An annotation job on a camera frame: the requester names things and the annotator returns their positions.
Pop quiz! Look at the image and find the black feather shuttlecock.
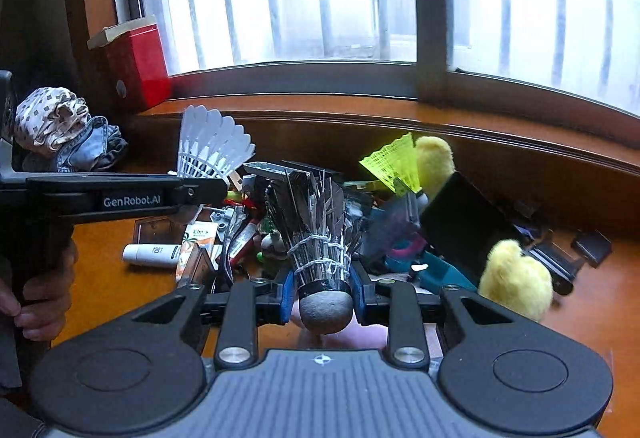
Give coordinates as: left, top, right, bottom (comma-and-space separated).
266, 166, 360, 335

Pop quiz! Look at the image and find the white feather shuttlecock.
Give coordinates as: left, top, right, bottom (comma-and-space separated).
176, 106, 255, 184

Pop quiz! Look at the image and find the person left hand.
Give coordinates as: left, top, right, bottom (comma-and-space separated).
1, 240, 77, 342

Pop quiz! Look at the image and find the teal case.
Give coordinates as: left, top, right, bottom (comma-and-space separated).
385, 250, 477, 294

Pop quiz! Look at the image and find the pink plush toy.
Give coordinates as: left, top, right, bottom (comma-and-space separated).
291, 300, 387, 350

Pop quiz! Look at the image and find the pile of clothes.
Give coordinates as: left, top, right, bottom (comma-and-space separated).
14, 87, 127, 172

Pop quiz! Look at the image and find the orange toothpaste tube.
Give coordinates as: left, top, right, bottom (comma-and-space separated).
175, 221, 220, 283

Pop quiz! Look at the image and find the white cosmetic tube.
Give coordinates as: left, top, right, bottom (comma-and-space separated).
122, 244, 181, 268

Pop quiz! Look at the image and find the dark smoked plastic case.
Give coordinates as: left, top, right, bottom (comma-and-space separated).
132, 217, 186, 244

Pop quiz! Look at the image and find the black open box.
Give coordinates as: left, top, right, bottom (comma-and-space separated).
420, 172, 525, 286

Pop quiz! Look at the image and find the large yellow plush toy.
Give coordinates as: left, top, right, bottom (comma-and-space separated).
477, 240, 553, 322

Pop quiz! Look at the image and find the left red cardboard box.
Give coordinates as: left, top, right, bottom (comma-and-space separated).
87, 16, 171, 114

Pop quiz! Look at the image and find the small yellow plush toy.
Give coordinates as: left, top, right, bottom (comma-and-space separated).
416, 136, 456, 200

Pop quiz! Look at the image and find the small black lid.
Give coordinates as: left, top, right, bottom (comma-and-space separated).
570, 231, 612, 268

